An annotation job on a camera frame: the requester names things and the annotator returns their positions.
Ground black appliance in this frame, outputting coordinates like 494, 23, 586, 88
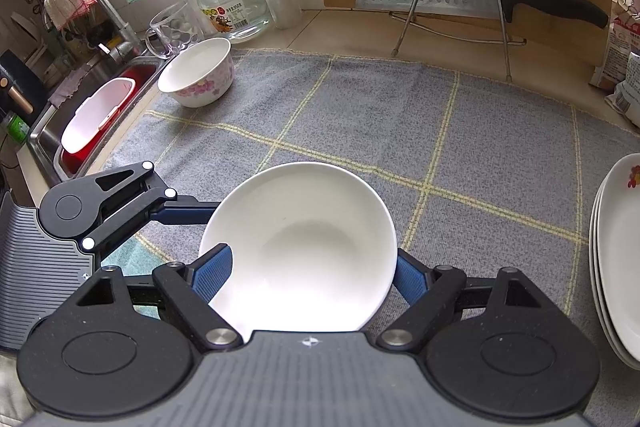
0, 49, 48, 120

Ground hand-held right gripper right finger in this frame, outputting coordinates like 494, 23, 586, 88
375, 251, 544, 351

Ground white blue food packet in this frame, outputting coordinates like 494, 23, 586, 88
605, 52, 640, 128

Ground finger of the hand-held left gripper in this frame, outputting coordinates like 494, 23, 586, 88
81, 161, 221, 254

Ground metal binder clip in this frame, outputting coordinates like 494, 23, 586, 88
612, 0, 640, 20

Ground black handled kitchen knife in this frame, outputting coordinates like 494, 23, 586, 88
354, 0, 611, 30

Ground green can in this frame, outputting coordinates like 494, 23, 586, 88
0, 111, 28, 142

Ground white orange food bag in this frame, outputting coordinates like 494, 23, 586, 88
589, 14, 640, 92

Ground white pink floral bowl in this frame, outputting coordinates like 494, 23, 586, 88
198, 161, 399, 338
157, 38, 236, 108

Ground metal sink faucet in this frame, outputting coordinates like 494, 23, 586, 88
42, 0, 143, 65

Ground white plastic container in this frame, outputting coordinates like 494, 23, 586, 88
61, 77, 137, 155

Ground pink white rag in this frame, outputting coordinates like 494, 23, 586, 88
43, 0, 98, 32

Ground stainless steel sink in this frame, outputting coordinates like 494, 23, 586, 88
25, 52, 171, 188

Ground grey checked dish towel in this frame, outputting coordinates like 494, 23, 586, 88
97, 48, 640, 427

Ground red wash basin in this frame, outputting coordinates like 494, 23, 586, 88
54, 61, 161, 182

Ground clear glass mug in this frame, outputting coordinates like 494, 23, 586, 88
144, 2, 201, 60

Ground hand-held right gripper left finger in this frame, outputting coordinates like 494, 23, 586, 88
75, 243, 242, 351

